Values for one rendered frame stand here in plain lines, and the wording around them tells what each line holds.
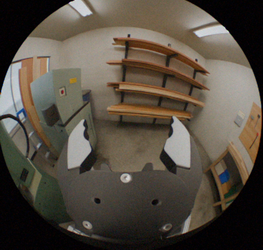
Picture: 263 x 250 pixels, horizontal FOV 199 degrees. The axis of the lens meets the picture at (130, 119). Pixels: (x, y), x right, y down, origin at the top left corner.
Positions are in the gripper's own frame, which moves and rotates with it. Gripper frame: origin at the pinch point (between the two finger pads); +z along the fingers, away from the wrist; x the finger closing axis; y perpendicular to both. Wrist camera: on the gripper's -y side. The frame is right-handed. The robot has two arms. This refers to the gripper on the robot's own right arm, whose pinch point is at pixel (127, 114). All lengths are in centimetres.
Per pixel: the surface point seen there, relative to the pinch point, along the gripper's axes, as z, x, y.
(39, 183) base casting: -27, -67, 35
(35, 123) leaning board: 42, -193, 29
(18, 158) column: -23, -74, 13
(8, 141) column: -21, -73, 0
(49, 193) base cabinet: -33, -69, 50
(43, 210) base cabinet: -55, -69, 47
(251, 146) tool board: -58, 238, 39
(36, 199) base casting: -44, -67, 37
